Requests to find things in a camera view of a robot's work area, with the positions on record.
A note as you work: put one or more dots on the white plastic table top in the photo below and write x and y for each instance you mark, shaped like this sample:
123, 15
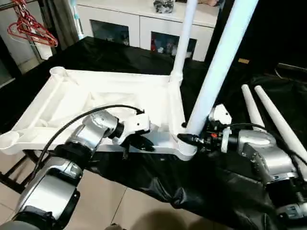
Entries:
72, 95

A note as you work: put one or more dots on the white glass door cabinet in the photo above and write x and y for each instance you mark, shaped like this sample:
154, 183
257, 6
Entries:
115, 14

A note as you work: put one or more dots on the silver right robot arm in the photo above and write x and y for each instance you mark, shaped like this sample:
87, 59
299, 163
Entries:
271, 158

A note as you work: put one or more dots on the white plastic table leg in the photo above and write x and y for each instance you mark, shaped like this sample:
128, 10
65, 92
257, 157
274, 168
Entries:
184, 36
251, 105
220, 60
278, 117

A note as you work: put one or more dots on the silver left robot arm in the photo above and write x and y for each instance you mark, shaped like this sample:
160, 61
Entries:
57, 189

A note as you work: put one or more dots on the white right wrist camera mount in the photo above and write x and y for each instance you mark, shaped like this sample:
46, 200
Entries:
221, 115

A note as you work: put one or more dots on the red clothes hangers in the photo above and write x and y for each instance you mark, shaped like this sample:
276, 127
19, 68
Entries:
33, 31

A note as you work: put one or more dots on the grey curtain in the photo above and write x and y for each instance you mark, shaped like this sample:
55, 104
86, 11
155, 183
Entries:
62, 21

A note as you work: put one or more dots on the red bottle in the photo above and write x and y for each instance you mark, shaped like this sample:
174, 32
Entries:
154, 44

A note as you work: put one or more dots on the black work surface mat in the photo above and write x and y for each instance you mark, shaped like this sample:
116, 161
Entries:
192, 179

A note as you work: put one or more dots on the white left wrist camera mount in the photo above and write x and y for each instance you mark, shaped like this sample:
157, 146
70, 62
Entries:
139, 122

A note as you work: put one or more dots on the black metal frame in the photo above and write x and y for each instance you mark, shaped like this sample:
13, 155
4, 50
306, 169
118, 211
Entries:
292, 68

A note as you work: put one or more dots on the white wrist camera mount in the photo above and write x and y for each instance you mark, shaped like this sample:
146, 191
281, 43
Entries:
221, 115
139, 122

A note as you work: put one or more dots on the dark patterned object on cabinet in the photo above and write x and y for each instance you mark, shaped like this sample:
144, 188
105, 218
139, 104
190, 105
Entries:
163, 6

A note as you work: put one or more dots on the yellow label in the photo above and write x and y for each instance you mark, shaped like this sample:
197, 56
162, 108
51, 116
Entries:
243, 60

